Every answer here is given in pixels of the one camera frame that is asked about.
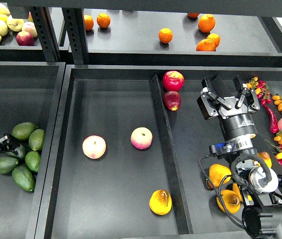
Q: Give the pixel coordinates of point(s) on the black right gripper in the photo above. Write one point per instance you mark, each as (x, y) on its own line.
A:
(233, 112)

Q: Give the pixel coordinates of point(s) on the dark green avocado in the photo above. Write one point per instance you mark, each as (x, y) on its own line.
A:
(23, 177)

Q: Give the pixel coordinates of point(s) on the yellow orange pear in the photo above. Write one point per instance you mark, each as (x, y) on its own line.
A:
(160, 202)

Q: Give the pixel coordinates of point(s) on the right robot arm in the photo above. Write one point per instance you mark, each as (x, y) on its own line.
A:
(260, 186)

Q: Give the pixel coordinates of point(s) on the green avocado top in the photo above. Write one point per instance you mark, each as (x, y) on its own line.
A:
(23, 130)

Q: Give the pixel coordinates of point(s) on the green avocado far left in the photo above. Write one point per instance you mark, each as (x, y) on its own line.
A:
(7, 164)

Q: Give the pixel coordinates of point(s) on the yellow pear far right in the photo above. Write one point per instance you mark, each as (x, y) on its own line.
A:
(266, 157)

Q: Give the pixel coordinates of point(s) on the orange cherry tomato bunch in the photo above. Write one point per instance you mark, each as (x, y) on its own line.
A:
(254, 84)

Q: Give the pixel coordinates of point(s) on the black left tray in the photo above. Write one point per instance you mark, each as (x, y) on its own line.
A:
(29, 91)

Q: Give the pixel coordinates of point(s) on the red chili pepper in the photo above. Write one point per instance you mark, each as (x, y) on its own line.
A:
(273, 119)

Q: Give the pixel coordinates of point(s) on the dark red apple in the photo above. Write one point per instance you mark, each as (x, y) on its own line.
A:
(172, 100)

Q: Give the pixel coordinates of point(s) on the orange on shelf front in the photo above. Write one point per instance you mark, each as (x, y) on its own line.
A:
(206, 45)

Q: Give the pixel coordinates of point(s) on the bright red apple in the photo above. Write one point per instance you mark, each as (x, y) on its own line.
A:
(173, 81)

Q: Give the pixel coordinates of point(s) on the orange behind front orange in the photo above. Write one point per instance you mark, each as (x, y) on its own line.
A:
(215, 38)

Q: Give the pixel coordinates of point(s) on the large orange on shelf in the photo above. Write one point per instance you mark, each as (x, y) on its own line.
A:
(206, 23)

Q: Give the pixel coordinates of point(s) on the pink apple left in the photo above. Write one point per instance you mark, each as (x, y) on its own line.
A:
(94, 147)

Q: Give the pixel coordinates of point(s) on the orange on shelf centre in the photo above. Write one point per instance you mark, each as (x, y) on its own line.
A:
(165, 35)

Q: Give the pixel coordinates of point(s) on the pink apple centre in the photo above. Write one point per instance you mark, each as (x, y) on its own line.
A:
(141, 138)

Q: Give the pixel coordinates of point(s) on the red apple on shelf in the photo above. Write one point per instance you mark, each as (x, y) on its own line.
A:
(24, 38)

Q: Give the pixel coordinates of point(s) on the black divided tray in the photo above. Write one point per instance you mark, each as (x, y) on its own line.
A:
(108, 198)

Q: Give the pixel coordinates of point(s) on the pink peach on shelf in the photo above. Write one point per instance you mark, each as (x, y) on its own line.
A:
(30, 27)

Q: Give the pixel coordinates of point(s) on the pale yellow apple right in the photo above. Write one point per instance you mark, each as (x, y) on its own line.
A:
(14, 24)

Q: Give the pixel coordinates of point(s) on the yellow lemon on shelf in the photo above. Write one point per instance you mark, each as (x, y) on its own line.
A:
(3, 17)

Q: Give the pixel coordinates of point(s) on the orange on shelf left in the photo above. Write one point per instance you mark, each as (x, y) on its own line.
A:
(89, 22)

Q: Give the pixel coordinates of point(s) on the black shelf upright post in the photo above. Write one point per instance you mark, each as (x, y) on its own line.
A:
(45, 33)

